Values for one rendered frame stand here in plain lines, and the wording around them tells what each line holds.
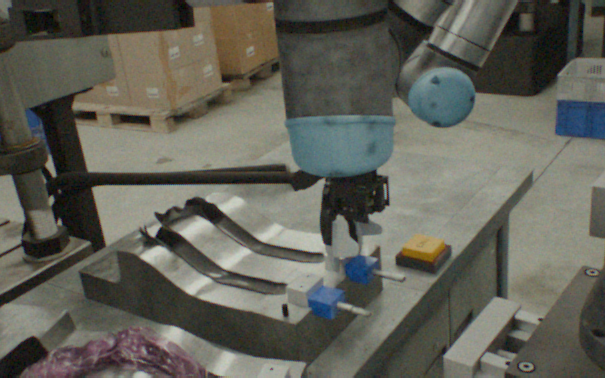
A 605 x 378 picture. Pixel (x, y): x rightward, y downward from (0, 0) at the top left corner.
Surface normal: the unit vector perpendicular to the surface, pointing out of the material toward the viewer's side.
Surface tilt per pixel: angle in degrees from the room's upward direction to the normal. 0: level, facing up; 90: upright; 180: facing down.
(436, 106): 90
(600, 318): 90
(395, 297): 0
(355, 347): 0
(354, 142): 93
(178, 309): 90
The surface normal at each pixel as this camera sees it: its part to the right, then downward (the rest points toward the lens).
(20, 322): -0.11, -0.91
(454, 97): 0.13, 0.39
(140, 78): -0.48, 0.53
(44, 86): 0.82, 0.15
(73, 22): -0.22, 0.29
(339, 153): -0.10, 0.45
